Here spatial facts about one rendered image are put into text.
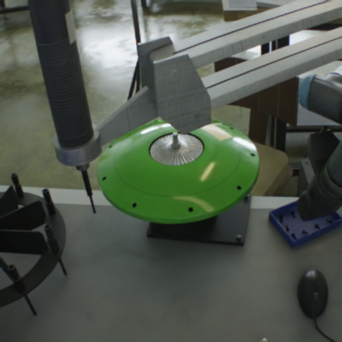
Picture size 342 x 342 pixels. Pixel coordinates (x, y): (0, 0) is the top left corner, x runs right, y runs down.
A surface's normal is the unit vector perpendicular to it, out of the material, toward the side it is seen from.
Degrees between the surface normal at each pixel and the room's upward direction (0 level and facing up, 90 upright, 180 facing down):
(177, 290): 0
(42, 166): 0
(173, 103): 90
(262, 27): 9
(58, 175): 0
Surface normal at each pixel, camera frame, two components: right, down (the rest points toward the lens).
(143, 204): -0.25, -0.47
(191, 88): 0.35, 0.56
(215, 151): 0.05, -0.76
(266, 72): -0.23, -0.73
